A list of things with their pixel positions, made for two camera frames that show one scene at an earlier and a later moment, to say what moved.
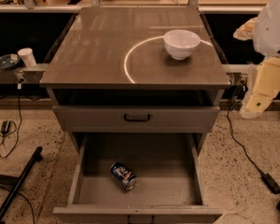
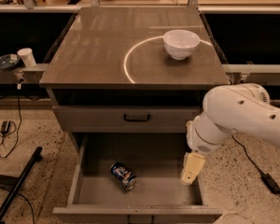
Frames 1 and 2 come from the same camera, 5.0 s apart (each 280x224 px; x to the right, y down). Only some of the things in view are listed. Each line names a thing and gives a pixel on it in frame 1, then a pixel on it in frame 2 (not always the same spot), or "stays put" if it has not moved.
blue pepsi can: [124, 175] stays put
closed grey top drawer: [135, 119] stays put
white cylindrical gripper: [271, 32] → [196, 141]
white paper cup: [27, 54] stays put
